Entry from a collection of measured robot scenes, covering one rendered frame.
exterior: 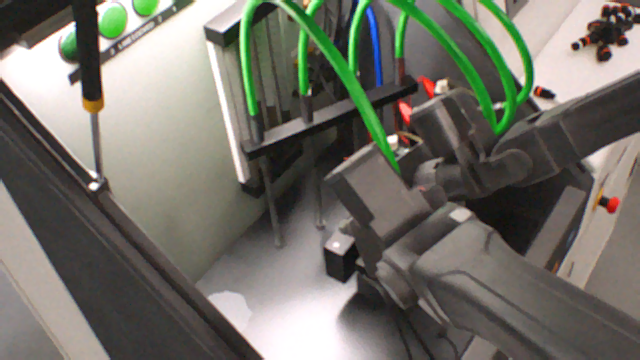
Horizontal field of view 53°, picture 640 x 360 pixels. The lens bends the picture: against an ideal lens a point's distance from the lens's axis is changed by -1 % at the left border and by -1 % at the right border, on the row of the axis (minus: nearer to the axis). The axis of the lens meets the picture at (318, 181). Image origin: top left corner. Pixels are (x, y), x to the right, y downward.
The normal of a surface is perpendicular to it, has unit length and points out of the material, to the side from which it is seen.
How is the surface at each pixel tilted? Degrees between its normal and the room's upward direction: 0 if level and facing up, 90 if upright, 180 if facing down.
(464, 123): 70
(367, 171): 41
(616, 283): 0
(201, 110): 90
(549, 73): 0
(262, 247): 0
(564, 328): 37
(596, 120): 63
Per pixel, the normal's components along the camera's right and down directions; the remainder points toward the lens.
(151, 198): 0.81, 0.37
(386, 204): 0.07, -0.07
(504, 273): -0.55, -0.78
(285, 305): -0.08, -0.70
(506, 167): -0.50, 0.37
